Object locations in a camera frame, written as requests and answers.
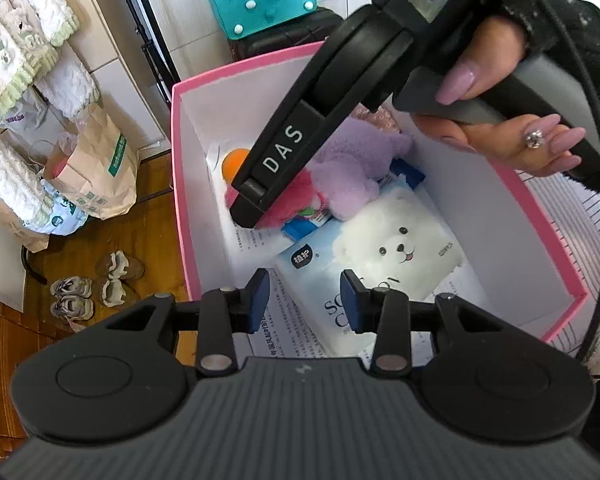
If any printed paper sheet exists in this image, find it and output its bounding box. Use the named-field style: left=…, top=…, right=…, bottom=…
left=204, top=138, right=487, bottom=361

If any pink cardboard box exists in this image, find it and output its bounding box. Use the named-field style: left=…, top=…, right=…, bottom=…
left=171, top=46, right=593, bottom=354

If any black suitcase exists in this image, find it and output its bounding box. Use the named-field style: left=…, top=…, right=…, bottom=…
left=228, top=8, right=343, bottom=62

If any purple plush toy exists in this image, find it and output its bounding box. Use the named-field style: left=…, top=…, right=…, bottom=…
left=306, top=118, right=413, bottom=195

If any white knitted cardigan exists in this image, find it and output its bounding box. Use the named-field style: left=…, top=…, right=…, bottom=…
left=0, top=0, right=99, bottom=236

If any soft cotton tissue pack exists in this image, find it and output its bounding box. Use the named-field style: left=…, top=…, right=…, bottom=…
left=273, top=181, right=463, bottom=356

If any brown paper shopping bag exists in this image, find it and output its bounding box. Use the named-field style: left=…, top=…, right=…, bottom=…
left=43, top=103, right=138, bottom=220

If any person right hand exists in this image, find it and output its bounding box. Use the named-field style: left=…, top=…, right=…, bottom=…
left=413, top=18, right=585, bottom=177

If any orange egg sponge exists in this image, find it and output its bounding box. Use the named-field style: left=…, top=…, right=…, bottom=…
left=221, top=148, right=250, bottom=184

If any blue wet wipes pack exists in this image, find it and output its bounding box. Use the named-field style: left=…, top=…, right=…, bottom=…
left=282, top=158, right=426, bottom=242

